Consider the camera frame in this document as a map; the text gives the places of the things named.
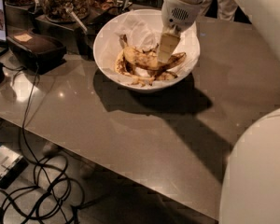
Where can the ripe spotted banana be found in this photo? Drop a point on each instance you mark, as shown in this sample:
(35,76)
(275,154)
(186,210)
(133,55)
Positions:
(148,59)

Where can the white scoop handle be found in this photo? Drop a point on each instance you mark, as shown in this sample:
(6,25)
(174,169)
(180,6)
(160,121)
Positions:
(74,17)

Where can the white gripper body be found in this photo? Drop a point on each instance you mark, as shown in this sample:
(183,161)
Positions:
(178,15)

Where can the black tray with snacks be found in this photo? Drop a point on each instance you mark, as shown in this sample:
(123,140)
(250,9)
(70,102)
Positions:
(103,10)

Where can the person legs in beige trousers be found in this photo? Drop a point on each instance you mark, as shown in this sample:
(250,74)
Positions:
(226,9)

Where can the white bowl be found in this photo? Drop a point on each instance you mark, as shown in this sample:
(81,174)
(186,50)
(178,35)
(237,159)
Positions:
(109,47)

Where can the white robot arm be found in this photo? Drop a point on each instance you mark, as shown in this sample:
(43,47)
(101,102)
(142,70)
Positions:
(251,185)

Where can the grey box on floor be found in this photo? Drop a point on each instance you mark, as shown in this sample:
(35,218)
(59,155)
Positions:
(12,164)

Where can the banana peel in bowl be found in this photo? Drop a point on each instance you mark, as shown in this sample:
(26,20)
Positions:
(122,67)

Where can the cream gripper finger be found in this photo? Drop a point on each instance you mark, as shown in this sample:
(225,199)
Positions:
(170,38)

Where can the white paper napkin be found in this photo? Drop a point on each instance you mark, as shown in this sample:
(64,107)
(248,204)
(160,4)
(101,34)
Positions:
(137,28)

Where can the glass jar of nuts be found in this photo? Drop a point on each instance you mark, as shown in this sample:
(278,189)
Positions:
(58,10)

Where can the black pouch case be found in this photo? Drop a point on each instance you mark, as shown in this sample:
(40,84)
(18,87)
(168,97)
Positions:
(37,53)

